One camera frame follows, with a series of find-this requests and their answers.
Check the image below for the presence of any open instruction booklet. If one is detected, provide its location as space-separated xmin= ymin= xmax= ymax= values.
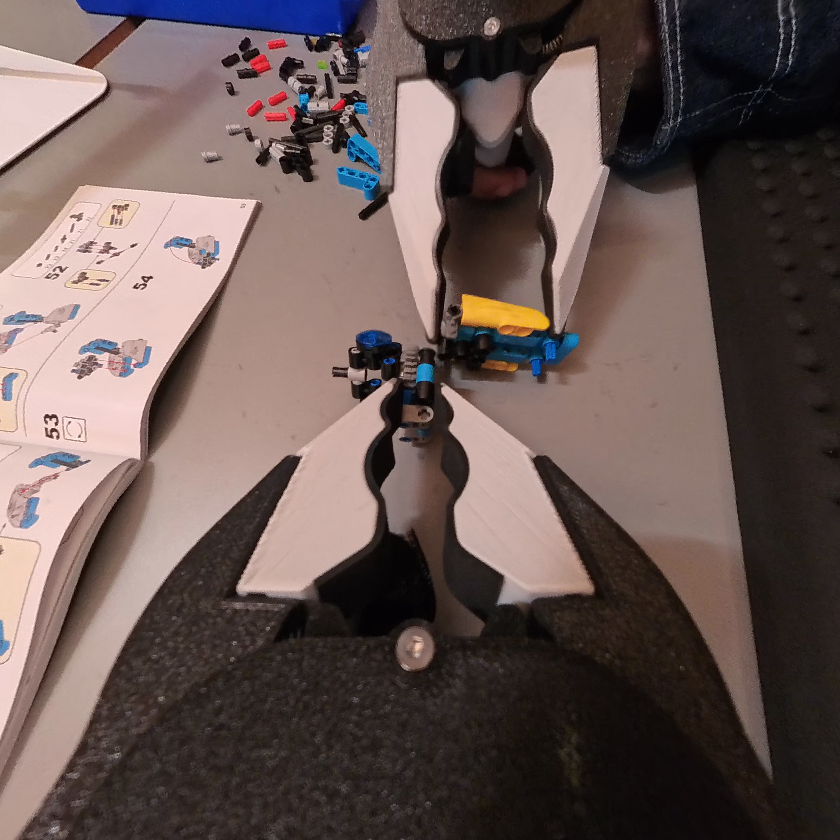
xmin=0 ymin=184 xmax=261 ymax=775

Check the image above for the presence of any black grey gear assembly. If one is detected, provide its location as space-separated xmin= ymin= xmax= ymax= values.
xmin=332 ymin=329 xmax=418 ymax=395

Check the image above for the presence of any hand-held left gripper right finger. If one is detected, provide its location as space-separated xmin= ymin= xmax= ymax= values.
xmin=434 ymin=384 xmax=594 ymax=605

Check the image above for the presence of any blue storage bin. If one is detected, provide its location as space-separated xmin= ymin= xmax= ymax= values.
xmin=77 ymin=0 xmax=368 ymax=36

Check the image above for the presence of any blue yellow brick assembly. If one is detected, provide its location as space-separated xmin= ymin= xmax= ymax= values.
xmin=440 ymin=292 xmax=581 ymax=379

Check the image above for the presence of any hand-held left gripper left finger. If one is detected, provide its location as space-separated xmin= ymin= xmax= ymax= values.
xmin=237 ymin=388 xmax=401 ymax=602

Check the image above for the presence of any pile of loose small bricks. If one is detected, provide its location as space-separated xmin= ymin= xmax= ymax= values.
xmin=200 ymin=29 xmax=384 ymax=221

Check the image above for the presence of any person's right hand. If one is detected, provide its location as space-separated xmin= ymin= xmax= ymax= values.
xmin=470 ymin=161 xmax=529 ymax=200

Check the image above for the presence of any grey desk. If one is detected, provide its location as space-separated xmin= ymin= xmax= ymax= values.
xmin=0 ymin=0 xmax=775 ymax=840

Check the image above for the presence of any blue beam with black pins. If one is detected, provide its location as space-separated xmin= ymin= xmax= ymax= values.
xmin=401 ymin=348 xmax=441 ymax=445

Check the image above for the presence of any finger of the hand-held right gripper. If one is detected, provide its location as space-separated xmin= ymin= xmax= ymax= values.
xmin=392 ymin=77 xmax=463 ymax=345
xmin=528 ymin=46 xmax=613 ymax=332

